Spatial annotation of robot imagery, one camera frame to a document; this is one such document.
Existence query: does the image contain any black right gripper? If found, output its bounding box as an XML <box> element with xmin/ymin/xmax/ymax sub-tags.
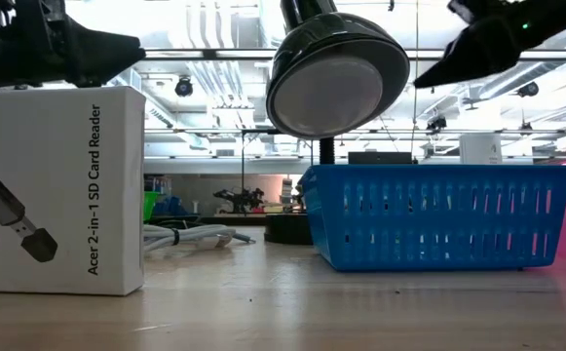
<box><xmin>413</xmin><ymin>0</ymin><xmax>566</xmax><ymax>90</ymax></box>

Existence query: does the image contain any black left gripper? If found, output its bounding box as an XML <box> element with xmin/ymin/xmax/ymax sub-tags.
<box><xmin>0</xmin><ymin>0</ymin><xmax>146</xmax><ymax>92</ymax></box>

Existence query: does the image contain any white Acer card reader box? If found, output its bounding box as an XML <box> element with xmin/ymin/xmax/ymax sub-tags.
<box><xmin>0</xmin><ymin>86</ymin><xmax>146</xmax><ymax>296</ymax></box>

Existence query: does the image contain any black desk lamp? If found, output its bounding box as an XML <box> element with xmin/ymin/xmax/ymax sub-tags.
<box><xmin>264</xmin><ymin>0</ymin><xmax>411</xmax><ymax>246</ymax></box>

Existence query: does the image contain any white cable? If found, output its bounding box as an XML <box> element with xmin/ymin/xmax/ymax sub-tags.
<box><xmin>143</xmin><ymin>222</ymin><xmax>257</xmax><ymax>254</ymax></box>

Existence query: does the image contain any black round spotlight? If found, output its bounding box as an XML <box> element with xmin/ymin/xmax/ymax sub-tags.
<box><xmin>515</xmin><ymin>81</ymin><xmax>541</xmax><ymax>98</ymax></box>
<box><xmin>173</xmin><ymin>75</ymin><xmax>195</xmax><ymax>98</ymax></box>
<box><xmin>426</xmin><ymin>115</ymin><xmax>449</xmax><ymax>133</ymax></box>

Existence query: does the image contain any white upright box device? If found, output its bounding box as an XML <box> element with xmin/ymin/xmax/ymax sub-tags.
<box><xmin>459</xmin><ymin>134</ymin><xmax>504</xmax><ymax>165</ymax></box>

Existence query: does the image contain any blue plastic basket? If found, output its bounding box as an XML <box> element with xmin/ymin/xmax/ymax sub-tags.
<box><xmin>297</xmin><ymin>164</ymin><xmax>566</xmax><ymax>273</ymax></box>

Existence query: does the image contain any black flat monitor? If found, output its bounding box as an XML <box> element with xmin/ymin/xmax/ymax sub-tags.
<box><xmin>348</xmin><ymin>151</ymin><xmax>413</xmax><ymax>166</ymax></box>

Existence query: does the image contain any green plastic basket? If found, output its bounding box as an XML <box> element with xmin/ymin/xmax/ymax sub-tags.
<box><xmin>143</xmin><ymin>190</ymin><xmax>160</xmax><ymax>223</ymax></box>

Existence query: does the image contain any black metal rack frame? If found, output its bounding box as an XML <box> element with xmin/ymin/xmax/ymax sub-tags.
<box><xmin>144</xmin><ymin>127</ymin><xmax>313</xmax><ymax>215</ymax></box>

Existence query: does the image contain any black aluminium table frame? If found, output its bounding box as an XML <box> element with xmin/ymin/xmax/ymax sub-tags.
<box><xmin>143</xmin><ymin>214</ymin><xmax>270</xmax><ymax>227</ymax></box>

